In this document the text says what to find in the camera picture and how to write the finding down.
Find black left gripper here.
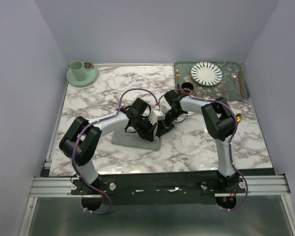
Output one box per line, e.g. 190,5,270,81
134,117,157,142

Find grey woven cloth napkin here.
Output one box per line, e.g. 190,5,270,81
111,131,162,150

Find gold spoon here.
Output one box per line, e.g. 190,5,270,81
236,114,242,123

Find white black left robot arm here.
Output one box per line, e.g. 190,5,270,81
59,98,164,194

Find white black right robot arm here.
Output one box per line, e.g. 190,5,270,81
156,90,239,193

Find red black tea cup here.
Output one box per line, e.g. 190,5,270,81
180,82,194,95

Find white blue striped plate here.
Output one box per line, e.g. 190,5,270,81
190,61,223,87

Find mint green floral plate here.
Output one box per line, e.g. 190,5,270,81
66,62,99,87

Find teal floral serving tray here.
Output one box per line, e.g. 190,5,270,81
174,61,250,100

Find silver spoon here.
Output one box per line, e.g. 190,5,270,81
230,73,239,95

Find mint green cup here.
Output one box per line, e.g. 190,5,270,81
69,61,86,81

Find brown wooden knife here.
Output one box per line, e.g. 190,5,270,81
238,70,245,97

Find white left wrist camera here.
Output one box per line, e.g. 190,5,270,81
148,110,166,125

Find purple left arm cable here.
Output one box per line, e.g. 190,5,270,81
72,88,160,214

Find gold fork green handle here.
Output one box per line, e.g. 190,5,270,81
175,69,180,89

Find black metal base frame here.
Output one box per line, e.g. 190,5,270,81
40,169,277,206

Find aluminium extrusion rail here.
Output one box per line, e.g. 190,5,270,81
29,175,291,198

